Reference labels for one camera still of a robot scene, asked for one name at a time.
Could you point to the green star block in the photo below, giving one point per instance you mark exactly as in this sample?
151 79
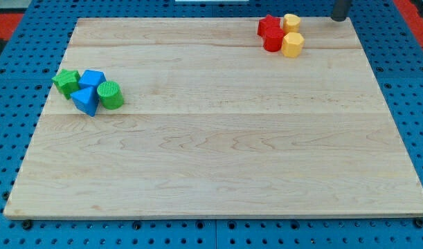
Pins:
66 82

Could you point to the red cylinder block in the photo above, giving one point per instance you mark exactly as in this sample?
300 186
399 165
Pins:
272 39

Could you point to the yellow hexagon block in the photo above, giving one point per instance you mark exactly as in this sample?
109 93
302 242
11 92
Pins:
292 45

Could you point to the yellow heart block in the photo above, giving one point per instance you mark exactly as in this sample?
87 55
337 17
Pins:
291 23

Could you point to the light wooden board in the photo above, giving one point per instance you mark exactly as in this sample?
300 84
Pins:
215 127

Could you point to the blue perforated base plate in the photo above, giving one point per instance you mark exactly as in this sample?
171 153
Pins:
34 35

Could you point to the green cylinder block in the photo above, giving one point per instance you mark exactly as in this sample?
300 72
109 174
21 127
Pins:
110 95

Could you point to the blue triangle block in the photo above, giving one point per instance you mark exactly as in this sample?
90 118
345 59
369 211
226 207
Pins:
86 100

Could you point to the blue cube block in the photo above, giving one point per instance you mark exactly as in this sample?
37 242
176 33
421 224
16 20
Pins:
91 78

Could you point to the red star block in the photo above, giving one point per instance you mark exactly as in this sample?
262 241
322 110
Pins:
267 22

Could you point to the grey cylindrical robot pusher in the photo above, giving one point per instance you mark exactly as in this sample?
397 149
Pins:
340 10

